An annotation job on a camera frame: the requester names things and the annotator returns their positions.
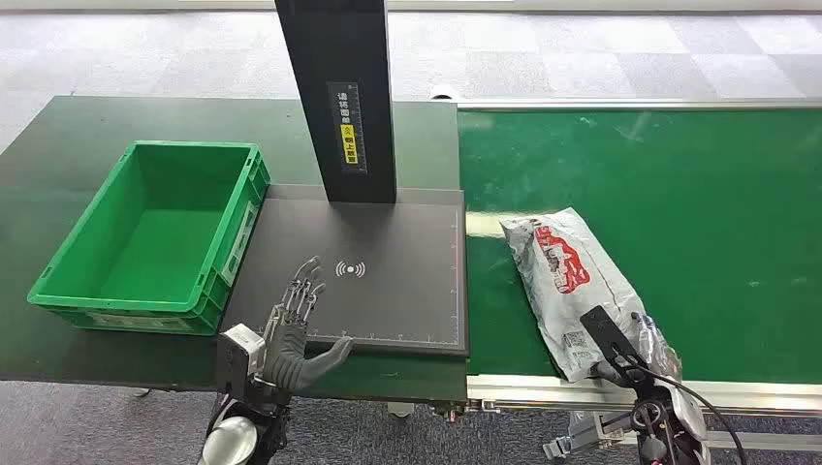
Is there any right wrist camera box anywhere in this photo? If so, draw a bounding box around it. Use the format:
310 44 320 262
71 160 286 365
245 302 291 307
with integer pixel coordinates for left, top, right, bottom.
580 305 646 371

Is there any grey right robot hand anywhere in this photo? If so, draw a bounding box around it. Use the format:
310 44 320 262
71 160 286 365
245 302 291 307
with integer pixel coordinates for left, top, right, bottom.
589 357 645 390

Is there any aluminium conveyor frame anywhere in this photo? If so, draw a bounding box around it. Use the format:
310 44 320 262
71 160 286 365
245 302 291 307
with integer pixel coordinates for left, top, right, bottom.
429 83 822 462

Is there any dark green table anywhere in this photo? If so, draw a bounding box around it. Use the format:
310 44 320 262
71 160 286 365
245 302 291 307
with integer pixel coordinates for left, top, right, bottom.
0 95 470 405

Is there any green conveyor belt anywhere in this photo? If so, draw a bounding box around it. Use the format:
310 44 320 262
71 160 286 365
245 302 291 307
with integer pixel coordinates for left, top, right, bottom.
457 108 822 381

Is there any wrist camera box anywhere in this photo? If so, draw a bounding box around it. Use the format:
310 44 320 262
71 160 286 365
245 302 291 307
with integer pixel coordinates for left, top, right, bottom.
215 323 267 394
580 305 646 371

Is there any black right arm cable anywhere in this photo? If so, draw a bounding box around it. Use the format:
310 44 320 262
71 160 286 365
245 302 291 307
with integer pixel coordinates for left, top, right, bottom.
642 368 750 465

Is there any grey package with red print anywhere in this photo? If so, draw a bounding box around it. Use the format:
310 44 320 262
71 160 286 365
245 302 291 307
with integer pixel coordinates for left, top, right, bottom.
499 206 684 385

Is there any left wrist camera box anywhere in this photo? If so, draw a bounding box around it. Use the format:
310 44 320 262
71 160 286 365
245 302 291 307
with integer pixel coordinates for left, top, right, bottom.
215 323 267 394

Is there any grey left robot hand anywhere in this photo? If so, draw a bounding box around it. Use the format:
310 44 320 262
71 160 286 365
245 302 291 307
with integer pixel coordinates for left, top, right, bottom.
262 256 356 393

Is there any black inbound scanner machine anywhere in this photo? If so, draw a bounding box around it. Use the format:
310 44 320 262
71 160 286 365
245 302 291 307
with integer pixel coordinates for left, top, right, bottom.
218 0 470 358

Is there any green plastic crate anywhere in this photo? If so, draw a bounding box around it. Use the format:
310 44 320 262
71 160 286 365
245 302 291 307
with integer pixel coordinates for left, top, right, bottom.
26 139 271 337

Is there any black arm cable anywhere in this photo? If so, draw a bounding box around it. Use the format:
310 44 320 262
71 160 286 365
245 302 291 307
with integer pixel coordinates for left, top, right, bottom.
642 368 750 465
204 392 236 450

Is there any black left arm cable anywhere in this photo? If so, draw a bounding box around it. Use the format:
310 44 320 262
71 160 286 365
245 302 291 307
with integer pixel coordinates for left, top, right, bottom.
204 392 236 450

